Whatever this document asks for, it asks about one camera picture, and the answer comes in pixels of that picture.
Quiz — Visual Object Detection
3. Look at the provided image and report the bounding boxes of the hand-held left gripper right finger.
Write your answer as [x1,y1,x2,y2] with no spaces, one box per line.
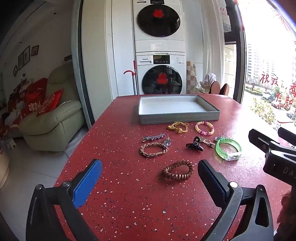
[198,159,274,241]

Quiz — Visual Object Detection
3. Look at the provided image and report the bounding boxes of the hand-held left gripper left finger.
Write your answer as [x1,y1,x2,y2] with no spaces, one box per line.
[26,159,103,241]

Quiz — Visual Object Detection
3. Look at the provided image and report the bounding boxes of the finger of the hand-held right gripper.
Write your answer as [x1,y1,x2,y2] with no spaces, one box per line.
[277,127,296,147]
[248,128,276,154]

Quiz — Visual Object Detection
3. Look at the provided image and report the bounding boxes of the green translucent bangle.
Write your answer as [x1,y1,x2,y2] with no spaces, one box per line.
[216,137,242,161]

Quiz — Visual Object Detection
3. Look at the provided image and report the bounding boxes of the beige bunny hair clip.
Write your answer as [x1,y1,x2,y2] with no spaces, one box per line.
[199,137,214,148]

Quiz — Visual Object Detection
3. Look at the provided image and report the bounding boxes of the brown spiral hair tie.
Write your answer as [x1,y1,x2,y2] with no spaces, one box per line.
[162,159,195,180]

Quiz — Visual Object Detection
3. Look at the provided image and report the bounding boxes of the pink yellow spiral bracelet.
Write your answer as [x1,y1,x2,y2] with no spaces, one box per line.
[195,121,215,136]

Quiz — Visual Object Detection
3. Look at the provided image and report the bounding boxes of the brown braided bracelet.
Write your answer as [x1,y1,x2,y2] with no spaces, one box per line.
[139,142,168,159]

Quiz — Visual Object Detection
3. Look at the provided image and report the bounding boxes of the silver metal hair clip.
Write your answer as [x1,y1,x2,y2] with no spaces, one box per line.
[142,133,166,142]

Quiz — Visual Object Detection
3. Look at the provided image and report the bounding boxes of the grey rectangular tray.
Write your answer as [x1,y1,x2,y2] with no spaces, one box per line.
[138,95,221,126]

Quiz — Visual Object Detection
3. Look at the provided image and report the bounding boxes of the person's right hand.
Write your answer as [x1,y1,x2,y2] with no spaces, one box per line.
[276,189,296,233]

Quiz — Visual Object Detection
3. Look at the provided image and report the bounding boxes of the black claw hair clip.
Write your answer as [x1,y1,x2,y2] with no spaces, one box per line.
[186,137,204,151]

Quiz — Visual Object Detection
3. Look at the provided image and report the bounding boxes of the red window stickers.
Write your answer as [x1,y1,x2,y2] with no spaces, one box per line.
[259,71,296,112]

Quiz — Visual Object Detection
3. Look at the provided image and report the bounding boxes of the cream leather sofa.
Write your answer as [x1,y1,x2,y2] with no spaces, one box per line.
[18,64,85,152]

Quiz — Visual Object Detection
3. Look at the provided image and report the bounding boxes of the beige hat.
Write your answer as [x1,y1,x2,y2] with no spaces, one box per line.
[194,82,210,94]

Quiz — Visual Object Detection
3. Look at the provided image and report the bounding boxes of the white cloth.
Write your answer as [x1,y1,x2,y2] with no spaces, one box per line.
[203,72,217,88]

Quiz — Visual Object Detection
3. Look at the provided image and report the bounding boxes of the red patterned cushion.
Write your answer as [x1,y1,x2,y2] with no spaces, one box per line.
[37,89,64,116]

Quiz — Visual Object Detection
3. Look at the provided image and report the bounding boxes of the checked board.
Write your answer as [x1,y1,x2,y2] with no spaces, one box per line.
[186,61,198,94]

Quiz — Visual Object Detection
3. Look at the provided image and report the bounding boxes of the red lettered cushion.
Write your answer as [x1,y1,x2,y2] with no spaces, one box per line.
[20,77,48,119]

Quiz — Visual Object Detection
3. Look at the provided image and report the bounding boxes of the white washing machine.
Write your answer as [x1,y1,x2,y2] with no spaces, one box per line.
[135,52,187,95]

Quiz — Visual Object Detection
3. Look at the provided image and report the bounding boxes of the white tumble dryer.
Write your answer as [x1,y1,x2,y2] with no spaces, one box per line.
[132,0,185,53]

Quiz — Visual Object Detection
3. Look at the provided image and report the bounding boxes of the yellow beaded hair tie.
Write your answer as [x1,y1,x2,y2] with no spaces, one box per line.
[168,121,189,134]

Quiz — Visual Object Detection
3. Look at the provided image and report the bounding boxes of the red handled mop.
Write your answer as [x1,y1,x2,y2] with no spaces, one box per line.
[123,70,139,95]

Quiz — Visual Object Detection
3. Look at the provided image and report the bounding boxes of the large picture frame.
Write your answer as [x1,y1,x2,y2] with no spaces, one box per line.
[18,46,31,70]

